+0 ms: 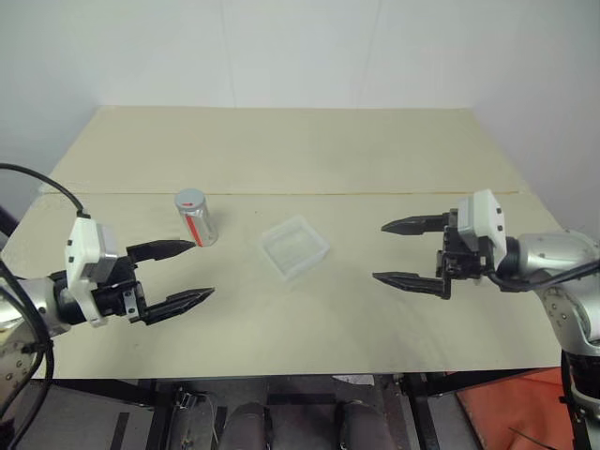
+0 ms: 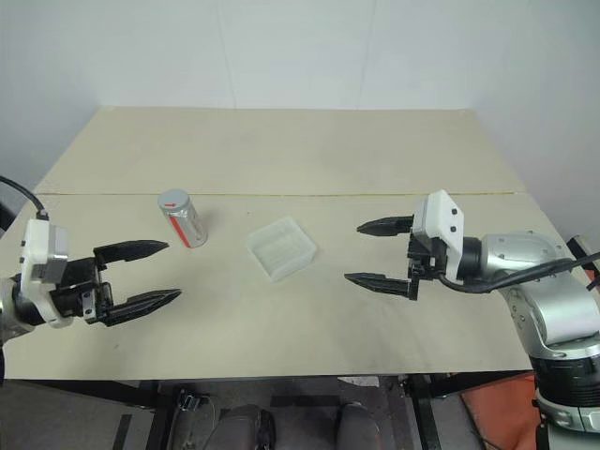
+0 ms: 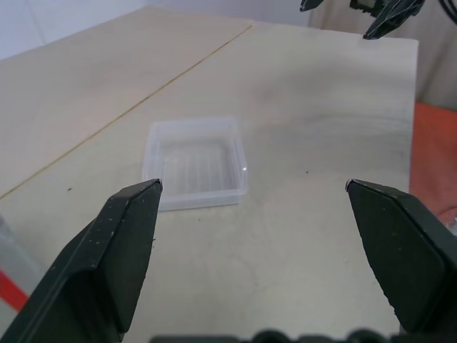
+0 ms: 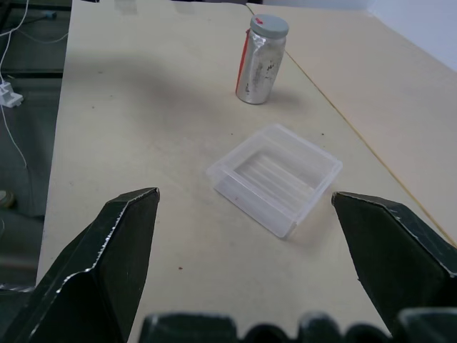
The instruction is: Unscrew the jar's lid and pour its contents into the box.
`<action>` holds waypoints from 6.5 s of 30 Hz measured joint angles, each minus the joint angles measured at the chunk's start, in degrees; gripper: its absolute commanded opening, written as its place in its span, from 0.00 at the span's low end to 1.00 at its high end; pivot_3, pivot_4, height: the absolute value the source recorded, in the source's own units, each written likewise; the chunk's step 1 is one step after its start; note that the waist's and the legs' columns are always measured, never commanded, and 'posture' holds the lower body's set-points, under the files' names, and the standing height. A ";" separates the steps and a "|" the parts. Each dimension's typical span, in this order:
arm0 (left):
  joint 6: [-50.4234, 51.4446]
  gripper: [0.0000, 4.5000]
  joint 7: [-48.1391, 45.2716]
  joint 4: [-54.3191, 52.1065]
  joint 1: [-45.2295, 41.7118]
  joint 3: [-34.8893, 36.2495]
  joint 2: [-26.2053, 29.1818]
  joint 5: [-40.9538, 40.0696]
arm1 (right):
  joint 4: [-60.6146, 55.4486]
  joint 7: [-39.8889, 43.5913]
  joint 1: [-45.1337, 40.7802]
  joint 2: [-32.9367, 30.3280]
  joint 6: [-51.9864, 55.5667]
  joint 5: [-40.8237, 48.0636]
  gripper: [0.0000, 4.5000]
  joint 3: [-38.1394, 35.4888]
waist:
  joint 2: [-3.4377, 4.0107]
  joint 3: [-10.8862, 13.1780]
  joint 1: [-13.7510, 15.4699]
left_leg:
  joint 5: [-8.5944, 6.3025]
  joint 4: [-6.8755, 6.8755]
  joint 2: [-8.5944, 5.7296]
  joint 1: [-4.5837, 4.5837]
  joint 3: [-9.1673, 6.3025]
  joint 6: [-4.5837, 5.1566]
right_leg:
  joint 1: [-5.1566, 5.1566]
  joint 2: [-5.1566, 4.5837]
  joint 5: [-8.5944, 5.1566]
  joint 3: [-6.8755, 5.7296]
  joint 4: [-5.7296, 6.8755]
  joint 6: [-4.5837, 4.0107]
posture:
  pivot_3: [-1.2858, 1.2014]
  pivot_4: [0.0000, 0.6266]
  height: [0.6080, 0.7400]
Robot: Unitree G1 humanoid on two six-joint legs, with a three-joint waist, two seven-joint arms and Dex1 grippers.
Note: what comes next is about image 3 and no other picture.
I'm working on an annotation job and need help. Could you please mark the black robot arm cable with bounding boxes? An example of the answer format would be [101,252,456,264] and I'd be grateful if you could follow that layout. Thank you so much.
[439,0,457,23]

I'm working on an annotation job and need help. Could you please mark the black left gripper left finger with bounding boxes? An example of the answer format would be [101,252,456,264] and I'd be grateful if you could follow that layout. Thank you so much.
[0,178,164,343]

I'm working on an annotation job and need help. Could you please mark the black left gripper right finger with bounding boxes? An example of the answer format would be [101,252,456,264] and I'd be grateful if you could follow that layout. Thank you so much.
[344,177,457,343]

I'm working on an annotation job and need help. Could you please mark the clear square plastic container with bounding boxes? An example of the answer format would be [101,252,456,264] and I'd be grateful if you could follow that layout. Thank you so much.
[141,115,250,212]

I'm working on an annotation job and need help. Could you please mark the orange red panel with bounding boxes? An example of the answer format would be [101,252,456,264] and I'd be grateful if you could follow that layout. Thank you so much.
[408,101,457,219]

